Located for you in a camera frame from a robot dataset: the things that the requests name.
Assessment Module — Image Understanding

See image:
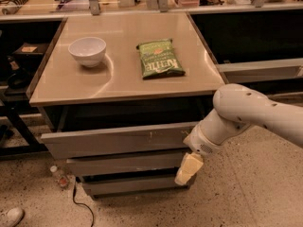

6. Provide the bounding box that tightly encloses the white shoe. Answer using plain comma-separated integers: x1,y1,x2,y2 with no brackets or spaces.
0,207,25,227

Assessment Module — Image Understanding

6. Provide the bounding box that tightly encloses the green kettle chips bag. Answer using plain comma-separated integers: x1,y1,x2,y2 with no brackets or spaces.
136,39,186,79

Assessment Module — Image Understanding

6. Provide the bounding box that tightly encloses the small plastic bottle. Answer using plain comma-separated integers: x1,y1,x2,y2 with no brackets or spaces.
50,166,69,188

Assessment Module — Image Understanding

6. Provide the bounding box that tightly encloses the grey drawer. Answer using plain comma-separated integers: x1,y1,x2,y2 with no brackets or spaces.
42,122,196,159
66,148,188,177
82,168,195,199

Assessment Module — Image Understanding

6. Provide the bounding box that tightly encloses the grey bottom drawer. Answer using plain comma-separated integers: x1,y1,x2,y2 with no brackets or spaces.
82,168,195,199

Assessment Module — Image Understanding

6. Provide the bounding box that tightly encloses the grey middle drawer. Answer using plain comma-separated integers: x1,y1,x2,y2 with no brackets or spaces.
66,148,188,177

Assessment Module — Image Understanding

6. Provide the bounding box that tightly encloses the black side table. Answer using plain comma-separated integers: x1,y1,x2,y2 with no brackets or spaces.
0,42,49,156

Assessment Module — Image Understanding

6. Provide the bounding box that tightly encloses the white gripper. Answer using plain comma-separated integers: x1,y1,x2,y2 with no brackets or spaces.
174,123,223,185

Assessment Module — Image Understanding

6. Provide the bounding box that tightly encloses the black floor cable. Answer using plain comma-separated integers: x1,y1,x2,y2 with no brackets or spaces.
72,183,96,227

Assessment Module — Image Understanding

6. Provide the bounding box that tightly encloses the grey drawer cabinet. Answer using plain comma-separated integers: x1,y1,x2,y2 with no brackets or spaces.
26,11,230,201

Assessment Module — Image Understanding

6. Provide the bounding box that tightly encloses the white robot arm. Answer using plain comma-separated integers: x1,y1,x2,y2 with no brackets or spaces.
175,84,303,185

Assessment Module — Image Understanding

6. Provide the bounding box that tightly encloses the grey top drawer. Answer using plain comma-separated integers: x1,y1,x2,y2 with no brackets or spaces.
42,122,196,159

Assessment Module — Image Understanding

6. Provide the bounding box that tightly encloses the white ceramic bowl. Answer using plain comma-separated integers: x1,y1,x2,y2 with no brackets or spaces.
68,37,107,67

